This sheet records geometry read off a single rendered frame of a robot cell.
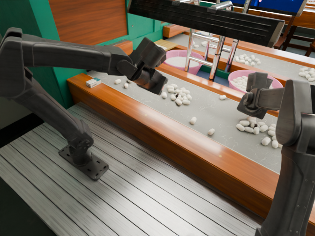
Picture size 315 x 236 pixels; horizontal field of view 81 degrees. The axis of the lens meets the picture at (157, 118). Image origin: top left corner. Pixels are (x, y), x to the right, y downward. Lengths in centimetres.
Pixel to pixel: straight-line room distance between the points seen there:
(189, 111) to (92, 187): 48
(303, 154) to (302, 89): 12
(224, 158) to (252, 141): 17
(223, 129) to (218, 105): 16
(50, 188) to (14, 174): 15
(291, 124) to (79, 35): 93
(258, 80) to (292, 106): 31
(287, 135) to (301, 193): 11
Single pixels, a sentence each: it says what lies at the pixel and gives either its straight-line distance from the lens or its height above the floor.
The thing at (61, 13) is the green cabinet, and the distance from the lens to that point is 99.
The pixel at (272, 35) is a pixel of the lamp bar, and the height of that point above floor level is 107.
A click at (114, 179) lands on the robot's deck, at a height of 67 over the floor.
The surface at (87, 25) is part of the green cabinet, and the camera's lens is 107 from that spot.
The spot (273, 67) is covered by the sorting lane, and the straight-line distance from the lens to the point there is 141.
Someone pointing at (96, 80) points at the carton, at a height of 79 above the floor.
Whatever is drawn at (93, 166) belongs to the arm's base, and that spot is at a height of 68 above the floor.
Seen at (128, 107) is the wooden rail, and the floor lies 76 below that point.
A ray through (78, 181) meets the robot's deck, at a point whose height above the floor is 67.
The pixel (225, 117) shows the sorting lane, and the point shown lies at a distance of 83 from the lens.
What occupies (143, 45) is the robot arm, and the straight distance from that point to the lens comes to 55.
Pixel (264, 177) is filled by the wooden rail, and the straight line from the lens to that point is 65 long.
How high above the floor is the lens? 124
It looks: 41 degrees down
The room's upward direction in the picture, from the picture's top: 3 degrees clockwise
